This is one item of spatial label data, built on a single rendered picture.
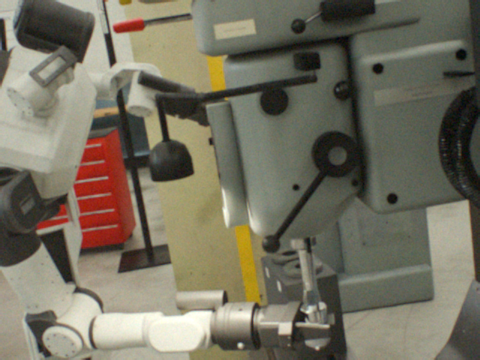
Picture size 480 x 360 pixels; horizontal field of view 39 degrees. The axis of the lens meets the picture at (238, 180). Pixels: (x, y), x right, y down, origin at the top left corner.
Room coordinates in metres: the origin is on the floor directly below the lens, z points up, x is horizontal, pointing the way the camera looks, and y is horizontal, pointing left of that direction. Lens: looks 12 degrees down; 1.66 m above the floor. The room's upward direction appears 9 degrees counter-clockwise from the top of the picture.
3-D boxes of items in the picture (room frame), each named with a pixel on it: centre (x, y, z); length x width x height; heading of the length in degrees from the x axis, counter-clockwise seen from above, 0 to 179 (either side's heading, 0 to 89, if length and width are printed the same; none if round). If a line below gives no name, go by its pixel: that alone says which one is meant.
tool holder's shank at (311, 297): (1.13, -0.10, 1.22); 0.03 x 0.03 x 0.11
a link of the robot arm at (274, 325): (1.16, -0.01, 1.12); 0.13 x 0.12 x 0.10; 162
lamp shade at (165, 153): (1.10, 0.11, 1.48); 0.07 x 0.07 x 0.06
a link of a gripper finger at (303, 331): (1.11, -0.09, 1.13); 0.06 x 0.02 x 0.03; 72
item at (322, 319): (1.13, -0.10, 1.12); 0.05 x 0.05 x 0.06
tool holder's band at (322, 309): (1.13, -0.10, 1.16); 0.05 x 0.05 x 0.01
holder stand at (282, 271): (1.49, -0.10, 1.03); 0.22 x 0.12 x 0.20; 11
